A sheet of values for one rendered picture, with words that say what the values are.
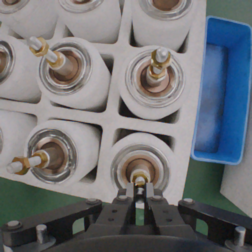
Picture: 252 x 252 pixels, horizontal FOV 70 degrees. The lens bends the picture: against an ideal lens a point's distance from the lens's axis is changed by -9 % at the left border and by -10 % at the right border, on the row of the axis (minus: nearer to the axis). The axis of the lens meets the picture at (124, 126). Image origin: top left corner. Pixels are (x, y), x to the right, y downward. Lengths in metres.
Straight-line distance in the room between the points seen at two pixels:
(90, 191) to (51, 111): 0.15
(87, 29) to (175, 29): 0.13
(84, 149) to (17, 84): 0.14
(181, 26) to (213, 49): 0.29
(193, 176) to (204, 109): 0.17
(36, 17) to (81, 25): 0.09
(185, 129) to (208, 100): 0.22
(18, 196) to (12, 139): 0.34
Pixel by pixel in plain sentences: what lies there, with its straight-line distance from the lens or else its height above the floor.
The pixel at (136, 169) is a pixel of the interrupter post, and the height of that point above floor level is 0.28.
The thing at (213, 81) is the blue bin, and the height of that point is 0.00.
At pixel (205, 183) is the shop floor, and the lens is 0.54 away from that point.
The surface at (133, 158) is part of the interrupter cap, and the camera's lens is 0.25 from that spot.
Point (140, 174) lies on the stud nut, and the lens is 0.21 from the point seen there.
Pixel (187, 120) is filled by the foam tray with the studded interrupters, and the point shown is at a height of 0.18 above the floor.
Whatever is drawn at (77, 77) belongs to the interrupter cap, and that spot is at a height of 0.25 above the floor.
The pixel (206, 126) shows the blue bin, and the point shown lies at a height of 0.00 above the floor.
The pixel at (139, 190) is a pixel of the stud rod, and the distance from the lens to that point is 0.17.
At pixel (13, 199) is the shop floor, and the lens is 0.65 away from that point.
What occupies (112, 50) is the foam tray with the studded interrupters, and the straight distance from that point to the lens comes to 0.34.
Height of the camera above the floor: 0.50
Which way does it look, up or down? 85 degrees down
